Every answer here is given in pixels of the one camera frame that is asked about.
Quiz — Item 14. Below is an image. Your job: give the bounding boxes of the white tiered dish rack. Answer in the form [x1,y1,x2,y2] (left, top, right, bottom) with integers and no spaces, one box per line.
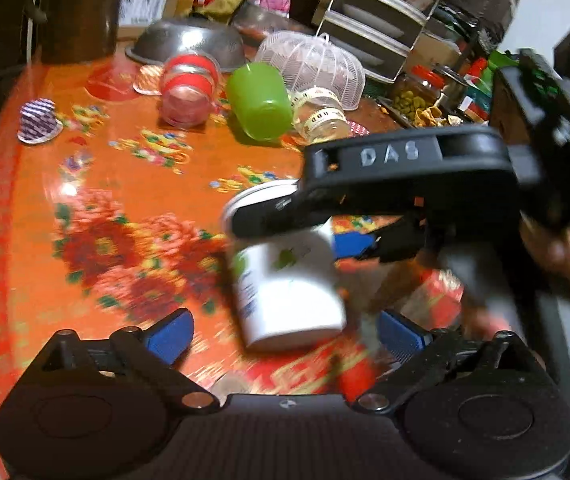
[317,0,439,84]

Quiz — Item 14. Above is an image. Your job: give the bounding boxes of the green shopping bag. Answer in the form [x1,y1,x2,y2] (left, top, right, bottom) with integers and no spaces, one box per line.
[462,50,518,120]

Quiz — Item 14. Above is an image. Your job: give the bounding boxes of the green plastic cup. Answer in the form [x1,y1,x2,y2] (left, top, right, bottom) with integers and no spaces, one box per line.
[225,62,293,142]

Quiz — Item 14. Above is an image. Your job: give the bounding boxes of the orange polka dot cupcake liner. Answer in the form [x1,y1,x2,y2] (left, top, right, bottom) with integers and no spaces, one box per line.
[133,64,165,96]

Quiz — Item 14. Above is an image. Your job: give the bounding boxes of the clear jar with ribbon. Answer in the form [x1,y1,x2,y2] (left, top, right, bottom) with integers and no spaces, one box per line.
[291,87,350,144]

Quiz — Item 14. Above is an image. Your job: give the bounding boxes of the red lid pickle jar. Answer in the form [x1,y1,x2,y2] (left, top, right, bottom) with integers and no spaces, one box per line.
[390,65,446,122]

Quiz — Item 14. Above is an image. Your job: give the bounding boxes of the red polka dot cupcake liner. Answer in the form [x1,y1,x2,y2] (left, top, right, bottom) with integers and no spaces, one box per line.
[348,122,370,138]

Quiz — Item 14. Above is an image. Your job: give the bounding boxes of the white mesh food cover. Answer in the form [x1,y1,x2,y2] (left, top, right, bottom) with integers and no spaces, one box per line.
[253,30,365,112]

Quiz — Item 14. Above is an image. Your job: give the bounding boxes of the tray of dried peels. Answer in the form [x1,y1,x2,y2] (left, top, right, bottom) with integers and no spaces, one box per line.
[375,98,464,129]

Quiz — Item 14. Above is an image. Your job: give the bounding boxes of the brown plastic pitcher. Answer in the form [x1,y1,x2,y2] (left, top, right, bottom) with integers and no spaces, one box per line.
[38,0,121,65]

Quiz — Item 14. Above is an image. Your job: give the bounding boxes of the white paper cup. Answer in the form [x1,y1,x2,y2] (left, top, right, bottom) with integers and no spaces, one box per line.
[221,179,347,352]

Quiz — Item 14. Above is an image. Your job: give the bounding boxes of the steel colander bowl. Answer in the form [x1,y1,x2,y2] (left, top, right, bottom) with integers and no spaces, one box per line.
[125,18,247,73]

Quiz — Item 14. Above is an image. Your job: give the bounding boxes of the red banded plastic jar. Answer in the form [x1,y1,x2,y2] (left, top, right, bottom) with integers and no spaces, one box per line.
[159,51,221,129]

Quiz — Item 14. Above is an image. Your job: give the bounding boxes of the purple polka dot cupcake liner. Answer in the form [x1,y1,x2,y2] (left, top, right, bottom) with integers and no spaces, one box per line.
[17,99,62,145]

